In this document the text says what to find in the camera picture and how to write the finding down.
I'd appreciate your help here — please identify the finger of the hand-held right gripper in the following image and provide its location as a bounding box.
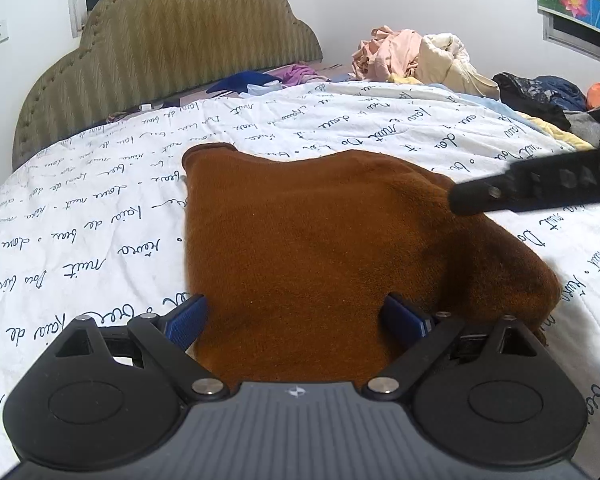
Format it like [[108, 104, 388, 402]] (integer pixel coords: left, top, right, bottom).
[[447, 171, 520, 217]]

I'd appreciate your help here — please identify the pinkish bed sheet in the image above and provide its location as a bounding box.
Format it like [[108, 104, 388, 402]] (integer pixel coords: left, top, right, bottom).
[[105, 62, 343, 123]]

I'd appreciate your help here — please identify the dark patterned jacket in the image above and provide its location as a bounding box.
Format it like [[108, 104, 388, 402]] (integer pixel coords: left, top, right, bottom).
[[492, 72, 589, 132]]

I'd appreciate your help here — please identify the dark blue cloth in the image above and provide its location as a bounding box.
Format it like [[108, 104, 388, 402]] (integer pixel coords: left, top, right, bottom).
[[206, 71, 282, 96]]

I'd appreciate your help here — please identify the white printed blanket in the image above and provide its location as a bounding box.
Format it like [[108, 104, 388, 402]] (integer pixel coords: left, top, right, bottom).
[[0, 80, 600, 480]]

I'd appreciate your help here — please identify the grey cloth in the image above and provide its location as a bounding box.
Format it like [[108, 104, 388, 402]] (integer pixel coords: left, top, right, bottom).
[[562, 109, 600, 150]]

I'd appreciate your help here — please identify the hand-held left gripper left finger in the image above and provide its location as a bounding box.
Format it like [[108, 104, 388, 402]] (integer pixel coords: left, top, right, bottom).
[[55, 294, 231, 403]]

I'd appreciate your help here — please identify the cream padded jacket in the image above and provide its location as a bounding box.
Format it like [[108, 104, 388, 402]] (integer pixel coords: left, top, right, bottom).
[[410, 33, 499, 97]]

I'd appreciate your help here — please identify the grey framed window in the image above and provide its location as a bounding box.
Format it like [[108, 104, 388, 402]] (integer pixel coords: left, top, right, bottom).
[[542, 10, 600, 69]]

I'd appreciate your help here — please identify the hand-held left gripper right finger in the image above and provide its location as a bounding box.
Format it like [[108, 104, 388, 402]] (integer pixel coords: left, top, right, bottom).
[[361, 292, 537, 403]]

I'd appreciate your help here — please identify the brown knit sweater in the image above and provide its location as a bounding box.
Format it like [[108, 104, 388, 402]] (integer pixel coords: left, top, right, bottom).
[[180, 142, 563, 396]]

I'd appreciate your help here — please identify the purple cloth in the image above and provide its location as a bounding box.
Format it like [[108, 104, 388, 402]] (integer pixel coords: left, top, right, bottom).
[[272, 63, 327, 86]]

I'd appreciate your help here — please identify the olive upholstered headboard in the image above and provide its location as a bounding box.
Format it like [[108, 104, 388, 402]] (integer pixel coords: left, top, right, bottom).
[[11, 0, 324, 171]]

